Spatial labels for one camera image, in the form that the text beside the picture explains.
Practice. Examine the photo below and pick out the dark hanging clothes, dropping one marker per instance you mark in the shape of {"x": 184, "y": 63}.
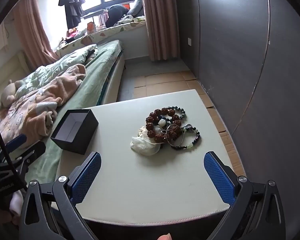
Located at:
{"x": 71, "y": 5}

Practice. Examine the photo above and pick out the green floral duvet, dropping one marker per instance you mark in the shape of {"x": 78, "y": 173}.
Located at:
{"x": 55, "y": 72}

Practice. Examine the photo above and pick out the grey pillow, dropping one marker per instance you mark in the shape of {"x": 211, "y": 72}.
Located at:
{"x": 136, "y": 7}

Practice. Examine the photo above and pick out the person's right hand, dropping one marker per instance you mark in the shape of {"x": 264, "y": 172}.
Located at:
{"x": 165, "y": 237}

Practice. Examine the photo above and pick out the leaf print window seat cushion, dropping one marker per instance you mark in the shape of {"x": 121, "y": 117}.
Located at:
{"x": 107, "y": 32}

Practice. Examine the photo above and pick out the white cloth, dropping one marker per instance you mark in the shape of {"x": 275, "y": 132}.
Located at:
{"x": 15, "y": 202}

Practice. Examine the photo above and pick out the dark grey wardrobe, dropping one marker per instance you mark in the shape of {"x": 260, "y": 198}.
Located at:
{"x": 227, "y": 42}

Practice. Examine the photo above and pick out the orange paper bag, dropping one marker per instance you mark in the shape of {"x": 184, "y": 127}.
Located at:
{"x": 91, "y": 27}

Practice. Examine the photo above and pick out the beige plush toy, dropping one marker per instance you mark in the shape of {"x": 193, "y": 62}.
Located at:
{"x": 8, "y": 95}

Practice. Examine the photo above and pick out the white cloth pouch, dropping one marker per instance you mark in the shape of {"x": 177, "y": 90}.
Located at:
{"x": 145, "y": 147}

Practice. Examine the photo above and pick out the black jewelry box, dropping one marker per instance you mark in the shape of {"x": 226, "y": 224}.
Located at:
{"x": 87, "y": 130}

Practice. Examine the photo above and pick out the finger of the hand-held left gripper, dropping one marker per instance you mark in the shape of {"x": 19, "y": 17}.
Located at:
{"x": 15, "y": 140}
{"x": 32, "y": 152}

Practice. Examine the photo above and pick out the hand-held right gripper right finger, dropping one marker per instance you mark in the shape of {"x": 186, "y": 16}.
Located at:
{"x": 218, "y": 177}

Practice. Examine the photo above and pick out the black bag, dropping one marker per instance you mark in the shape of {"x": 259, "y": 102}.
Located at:
{"x": 117, "y": 13}

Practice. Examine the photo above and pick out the white carved pendant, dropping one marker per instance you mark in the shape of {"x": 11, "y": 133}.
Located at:
{"x": 161, "y": 123}

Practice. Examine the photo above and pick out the pink curtain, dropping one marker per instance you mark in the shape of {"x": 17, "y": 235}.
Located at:
{"x": 32, "y": 30}
{"x": 157, "y": 17}

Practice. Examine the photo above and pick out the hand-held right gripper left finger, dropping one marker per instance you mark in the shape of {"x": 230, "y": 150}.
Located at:
{"x": 87, "y": 177}

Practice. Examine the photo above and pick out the pink fleece blanket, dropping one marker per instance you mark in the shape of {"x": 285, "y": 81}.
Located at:
{"x": 62, "y": 87}

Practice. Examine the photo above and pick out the bed with green sheet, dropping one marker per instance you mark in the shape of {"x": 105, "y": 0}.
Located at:
{"x": 102, "y": 62}

